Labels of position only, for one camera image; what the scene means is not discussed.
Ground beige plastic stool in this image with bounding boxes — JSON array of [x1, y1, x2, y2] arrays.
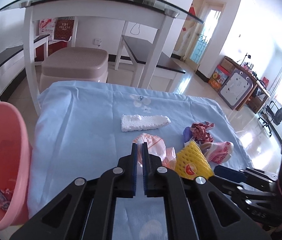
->
[[39, 47, 108, 92]]

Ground red gift bag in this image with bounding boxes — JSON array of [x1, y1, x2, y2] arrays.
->
[[54, 17, 74, 41]]

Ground glass balcony door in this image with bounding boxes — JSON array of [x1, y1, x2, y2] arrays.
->
[[185, 2, 225, 72]]

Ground glass top white table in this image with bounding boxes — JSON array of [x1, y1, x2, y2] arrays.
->
[[0, 0, 203, 114]]

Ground black office chair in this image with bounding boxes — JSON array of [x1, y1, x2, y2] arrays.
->
[[258, 100, 282, 137]]

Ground colourful cardboard box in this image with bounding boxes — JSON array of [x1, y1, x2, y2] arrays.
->
[[208, 65, 231, 92]]

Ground wooden desk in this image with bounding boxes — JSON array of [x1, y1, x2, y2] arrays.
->
[[218, 56, 270, 113]]

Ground dark red crumpled wrapper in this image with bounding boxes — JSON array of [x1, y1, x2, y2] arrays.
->
[[190, 121, 215, 145]]

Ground pink white paper carton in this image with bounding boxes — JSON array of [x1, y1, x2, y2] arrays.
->
[[200, 141, 234, 165]]

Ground pink plastic basin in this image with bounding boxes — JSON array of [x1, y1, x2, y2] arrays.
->
[[0, 102, 32, 230]]

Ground black white bench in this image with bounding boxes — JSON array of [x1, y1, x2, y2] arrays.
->
[[0, 45, 26, 101], [114, 35, 186, 93]]

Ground right black white bench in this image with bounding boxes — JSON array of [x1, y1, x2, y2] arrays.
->
[[114, 35, 186, 93]]

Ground orange white plastic bag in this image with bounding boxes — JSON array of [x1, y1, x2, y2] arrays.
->
[[133, 133, 177, 170]]

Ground white styrofoam piece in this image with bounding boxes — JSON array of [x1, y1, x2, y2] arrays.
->
[[121, 115, 171, 132]]

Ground purple wrapper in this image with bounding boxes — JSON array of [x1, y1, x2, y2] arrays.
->
[[183, 127, 193, 142]]

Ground left black white bench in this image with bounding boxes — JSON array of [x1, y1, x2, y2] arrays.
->
[[0, 45, 26, 101]]

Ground light blue floral cloth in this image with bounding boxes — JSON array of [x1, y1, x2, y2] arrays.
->
[[20, 81, 251, 239]]

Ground grey monster drawing board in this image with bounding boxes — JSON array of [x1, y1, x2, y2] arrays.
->
[[218, 69, 253, 110]]

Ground yellow foam fruit net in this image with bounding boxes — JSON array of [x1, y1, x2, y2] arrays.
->
[[174, 141, 213, 180]]

